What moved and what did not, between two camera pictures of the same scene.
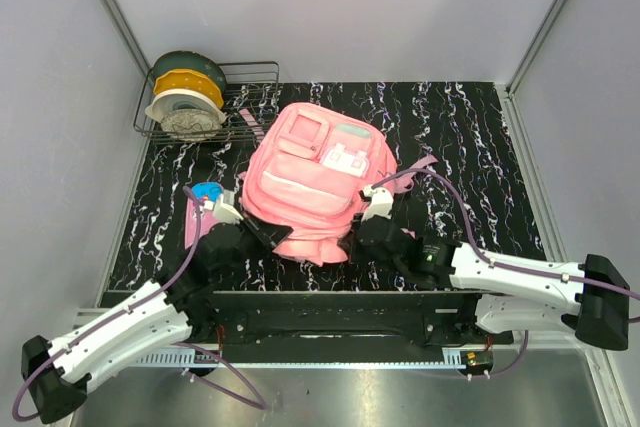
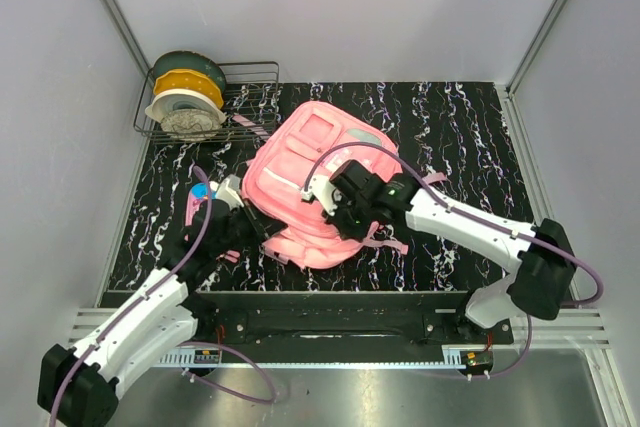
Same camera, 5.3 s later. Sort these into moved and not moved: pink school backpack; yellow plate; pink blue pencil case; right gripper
Moved: right gripper
Not moved: pink school backpack; yellow plate; pink blue pencil case
